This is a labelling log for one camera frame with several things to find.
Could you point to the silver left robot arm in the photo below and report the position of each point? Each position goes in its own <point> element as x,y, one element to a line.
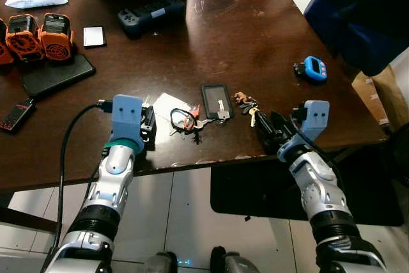
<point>112,177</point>

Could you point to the black flat tablet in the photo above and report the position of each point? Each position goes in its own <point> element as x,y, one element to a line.
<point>57,75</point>

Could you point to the black card holder with key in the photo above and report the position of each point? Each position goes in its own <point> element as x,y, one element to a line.
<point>215,100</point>

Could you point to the brown cardboard box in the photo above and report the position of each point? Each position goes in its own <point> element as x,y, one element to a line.
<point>377,94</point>

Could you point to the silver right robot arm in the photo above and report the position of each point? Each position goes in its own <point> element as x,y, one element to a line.
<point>319,190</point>

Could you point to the orange black battery device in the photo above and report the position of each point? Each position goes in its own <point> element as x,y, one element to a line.
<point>56,35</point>
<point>24,36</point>
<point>3,46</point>

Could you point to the person in dark blue clothes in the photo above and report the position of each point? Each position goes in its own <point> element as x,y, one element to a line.
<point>358,11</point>

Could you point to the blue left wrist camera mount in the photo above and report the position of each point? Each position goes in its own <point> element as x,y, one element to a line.
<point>126,116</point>

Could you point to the black handset with red buttons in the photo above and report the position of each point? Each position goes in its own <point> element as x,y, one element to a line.
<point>16,115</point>

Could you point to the black game controller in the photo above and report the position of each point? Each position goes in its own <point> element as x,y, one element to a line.
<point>152,14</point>

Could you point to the grey right robot foot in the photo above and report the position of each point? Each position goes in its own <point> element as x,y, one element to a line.
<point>235,261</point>

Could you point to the blue digital timer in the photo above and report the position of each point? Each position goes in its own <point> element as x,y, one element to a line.
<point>314,68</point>

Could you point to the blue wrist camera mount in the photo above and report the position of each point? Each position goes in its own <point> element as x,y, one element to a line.
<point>314,119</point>
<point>126,116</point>

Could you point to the grey robot foot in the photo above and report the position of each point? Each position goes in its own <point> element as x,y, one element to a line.
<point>161,263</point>
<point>235,261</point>

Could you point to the small white card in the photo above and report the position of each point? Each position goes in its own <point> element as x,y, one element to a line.
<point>94,36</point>

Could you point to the grey left robot foot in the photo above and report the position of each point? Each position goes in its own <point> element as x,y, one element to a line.
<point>161,263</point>

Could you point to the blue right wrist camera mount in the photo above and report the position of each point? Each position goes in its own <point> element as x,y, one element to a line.
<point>314,119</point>

